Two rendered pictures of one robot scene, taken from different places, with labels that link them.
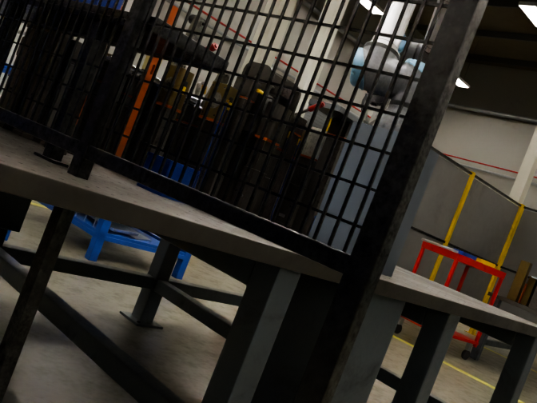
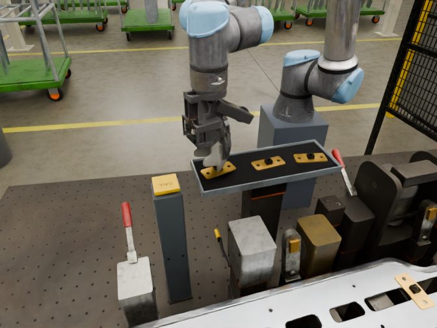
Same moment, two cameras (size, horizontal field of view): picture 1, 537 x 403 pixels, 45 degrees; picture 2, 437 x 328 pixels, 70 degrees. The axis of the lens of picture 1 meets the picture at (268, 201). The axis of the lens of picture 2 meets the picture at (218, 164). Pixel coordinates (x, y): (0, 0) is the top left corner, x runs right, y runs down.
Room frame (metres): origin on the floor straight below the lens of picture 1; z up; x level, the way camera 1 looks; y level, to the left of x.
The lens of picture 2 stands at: (2.98, 0.14, 1.64)
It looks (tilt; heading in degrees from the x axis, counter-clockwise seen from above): 36 degrees down; 218
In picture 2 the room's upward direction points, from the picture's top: straight up
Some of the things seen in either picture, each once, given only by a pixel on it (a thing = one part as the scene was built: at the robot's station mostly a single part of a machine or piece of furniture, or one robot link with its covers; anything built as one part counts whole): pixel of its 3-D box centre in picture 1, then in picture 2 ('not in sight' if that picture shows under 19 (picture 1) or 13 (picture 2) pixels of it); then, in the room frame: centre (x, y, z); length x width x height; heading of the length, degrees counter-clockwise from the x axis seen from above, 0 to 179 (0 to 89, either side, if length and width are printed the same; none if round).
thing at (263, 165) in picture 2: not in sight; (268, 161); (2.38, -0.16, 1.17); 0.08 x 0.04 x 0.01; 148
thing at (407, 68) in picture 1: (414, 85); (301, 70); (1.97, -0.28, 1.27); 0.13 x 0.12 x 0.14; 80
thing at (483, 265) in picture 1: (446, 298); not in sight; (6.26, -1.94, 0.49); 0.81 x 0.46 x 0.97; 124
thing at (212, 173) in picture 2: not in sight; (218, 168); (2.49, -0.24, 1.18); 0.08 x 0.04 x 0.01; 158
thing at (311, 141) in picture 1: (304, 180); (244, 284); (2.56, -0.10, 0.90); 0.13 x 0.08 x 0.41; 54
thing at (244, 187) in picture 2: (348, 121); (264, 165); (2.39, -0.17, 1.16); 0.37 x 0.14 x 0.02; 144
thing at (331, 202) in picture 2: (278, 168); (317, 253); (2.35, 0.01, 0.90); 0.05 x 0.05 x 0.40; 54
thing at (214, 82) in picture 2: not in sight; (209, 78); (2.51, -0.25, 1.41); 0.08 x 0.08 x 0.05
